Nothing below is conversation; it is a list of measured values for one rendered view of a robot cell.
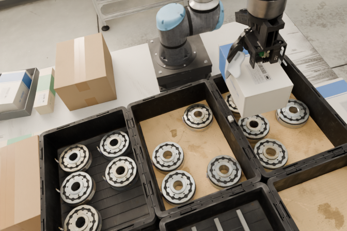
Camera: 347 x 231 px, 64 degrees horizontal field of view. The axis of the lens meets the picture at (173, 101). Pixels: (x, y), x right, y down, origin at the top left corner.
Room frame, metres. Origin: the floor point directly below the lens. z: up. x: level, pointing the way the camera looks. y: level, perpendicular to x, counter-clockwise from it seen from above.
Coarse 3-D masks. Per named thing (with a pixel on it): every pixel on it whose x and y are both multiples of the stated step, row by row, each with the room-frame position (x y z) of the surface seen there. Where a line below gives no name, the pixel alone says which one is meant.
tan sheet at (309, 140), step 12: (276, 120) 0.49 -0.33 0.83; (312, 120) 0.46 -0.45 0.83; (276, 132) 0.44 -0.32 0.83; (288, 132) 0.43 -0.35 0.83; (300, 132) 0.42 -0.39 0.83; (312, 132) 0.42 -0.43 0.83; (252, 144) 0.42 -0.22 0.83; (288, 144) 0.39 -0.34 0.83; (300, 144) 0.38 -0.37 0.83; (312, 144) 0.37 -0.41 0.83; (324, 144) 0.37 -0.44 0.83; (288, 156) 0.35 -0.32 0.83; (300, 156) 0.34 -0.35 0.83
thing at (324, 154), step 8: (296, 72) 0.60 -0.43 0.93; (304, 80) 0.56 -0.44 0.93; (216, 88) 0.60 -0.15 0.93; (312, 88) 0.52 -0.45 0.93; (320, 96) 0.48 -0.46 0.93; (224, 104) 0.53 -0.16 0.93; (328, 104) 0.45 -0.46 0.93; (336, 112) 0.41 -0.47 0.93; (240, 128) 0.43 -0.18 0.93; (344, 128) 0.36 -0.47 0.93; (240, 136) 0.40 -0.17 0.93; (248, 144) 0.37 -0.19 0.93; (344, 144) 0.31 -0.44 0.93; (336, 152) 0.29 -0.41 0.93; (256, 160) 0.32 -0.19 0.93; (304, 160) 0.29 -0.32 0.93; (312, 160) 0.28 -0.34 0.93; (280, 168) 0.28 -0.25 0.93; (288, 168) 0.28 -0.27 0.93; (264, 176) 0.27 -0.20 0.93; (272, 176) 0.26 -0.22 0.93
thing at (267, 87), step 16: (224, 48) 0.56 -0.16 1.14; (224, 64) 0.53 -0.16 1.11; (256, 64) 0.48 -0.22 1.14; (272, 64) 0.47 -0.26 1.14; (240, 80) 0.44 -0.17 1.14; (256, 80) 0.43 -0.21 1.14; (272, 80) 0.42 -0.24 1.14; (288, 80) 0.41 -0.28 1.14; (240, 96) 0.41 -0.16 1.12; (256, 96) 0.39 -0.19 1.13; (272, 96) 0.39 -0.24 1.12; (288, 96) 0.39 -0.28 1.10; (240, 112) 0.40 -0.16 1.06; (256, 112) 0.39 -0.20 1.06
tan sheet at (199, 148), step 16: (176, 112) 0.60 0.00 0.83; (144, 128) 0.56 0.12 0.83; (160, 128) 0.55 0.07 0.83; (176, 128) 0.54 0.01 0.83; (192, 144) 0.46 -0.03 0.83; (208, 144) 0.45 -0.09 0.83; (224, 144) 0.44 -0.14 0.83; (192, 160) 0.40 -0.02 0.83; (208, 160) 0.39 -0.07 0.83; (160, 176) 0.37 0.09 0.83; (192, 176) 0.35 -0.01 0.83; (208, 192) 0.29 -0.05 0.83
